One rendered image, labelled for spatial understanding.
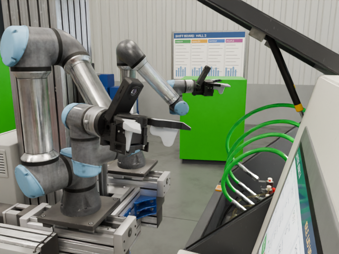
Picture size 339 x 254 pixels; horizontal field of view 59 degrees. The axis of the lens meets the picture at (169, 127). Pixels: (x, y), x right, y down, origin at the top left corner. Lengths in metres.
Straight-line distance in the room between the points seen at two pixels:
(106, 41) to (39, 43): 7.59
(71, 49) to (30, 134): 0.30
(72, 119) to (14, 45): 0.29
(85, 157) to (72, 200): 0.37
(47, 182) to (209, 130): 3.67
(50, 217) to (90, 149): 0.45
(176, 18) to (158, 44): 0.77
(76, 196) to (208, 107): 3.51
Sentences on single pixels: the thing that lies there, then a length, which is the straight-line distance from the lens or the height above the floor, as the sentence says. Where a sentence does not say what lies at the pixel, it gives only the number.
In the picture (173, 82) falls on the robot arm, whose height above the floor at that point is 1.46.
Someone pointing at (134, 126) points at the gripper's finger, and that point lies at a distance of 0.56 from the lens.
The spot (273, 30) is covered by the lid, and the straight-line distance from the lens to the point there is 0.82.
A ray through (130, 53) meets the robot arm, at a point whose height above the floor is 1.62.
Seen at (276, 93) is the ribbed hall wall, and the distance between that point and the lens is 7.67.
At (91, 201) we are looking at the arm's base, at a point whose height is 1.08.
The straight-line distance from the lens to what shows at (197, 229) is 1.23.
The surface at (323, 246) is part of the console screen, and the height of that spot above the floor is 1.42.
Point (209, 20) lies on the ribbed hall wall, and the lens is 7.76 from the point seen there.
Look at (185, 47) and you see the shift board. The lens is 7.76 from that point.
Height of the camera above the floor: 1.59
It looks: 13 degrees down
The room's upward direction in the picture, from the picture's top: straight up
